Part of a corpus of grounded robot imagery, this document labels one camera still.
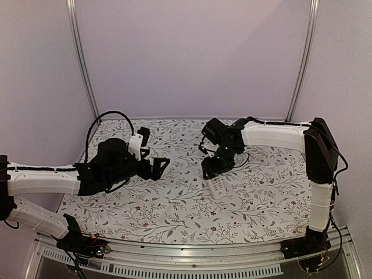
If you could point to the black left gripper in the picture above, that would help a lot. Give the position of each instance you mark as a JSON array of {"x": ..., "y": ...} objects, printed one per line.
[{"x": 147, "y": 174}]

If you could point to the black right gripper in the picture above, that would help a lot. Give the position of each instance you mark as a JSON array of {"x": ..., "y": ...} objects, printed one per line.
[{"x": 218, "y": 162}]

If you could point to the white remote control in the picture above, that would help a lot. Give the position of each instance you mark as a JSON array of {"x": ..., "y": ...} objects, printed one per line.
[{"x": 217, "y": 188}]

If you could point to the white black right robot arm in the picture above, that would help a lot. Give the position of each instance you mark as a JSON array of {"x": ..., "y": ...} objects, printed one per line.
[{"x": 313, "y": 139}]

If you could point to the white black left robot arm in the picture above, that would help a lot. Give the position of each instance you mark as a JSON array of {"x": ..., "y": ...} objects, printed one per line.
[{"x": 113, "y": 166}]

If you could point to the floral patterned table mat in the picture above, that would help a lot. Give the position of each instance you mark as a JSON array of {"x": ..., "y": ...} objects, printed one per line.
[{"x": 268, "y": 195}]

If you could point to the front aluminium rail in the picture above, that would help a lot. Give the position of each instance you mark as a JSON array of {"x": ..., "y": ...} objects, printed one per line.
[{"x": 128, "y": 259}]

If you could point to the right aluminium frame post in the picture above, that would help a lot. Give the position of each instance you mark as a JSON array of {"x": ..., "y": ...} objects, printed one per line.
[{"x": 307, "y": 47}]

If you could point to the aluminium frame post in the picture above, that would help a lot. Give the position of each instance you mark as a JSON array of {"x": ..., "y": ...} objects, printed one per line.
[
  {"x": 78, "y": 45},
  {"x": 307, "y": 47}
]

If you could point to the left aluminium frame post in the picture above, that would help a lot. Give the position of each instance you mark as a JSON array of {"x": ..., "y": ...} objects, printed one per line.
[{"x": 78, "y": 45}]

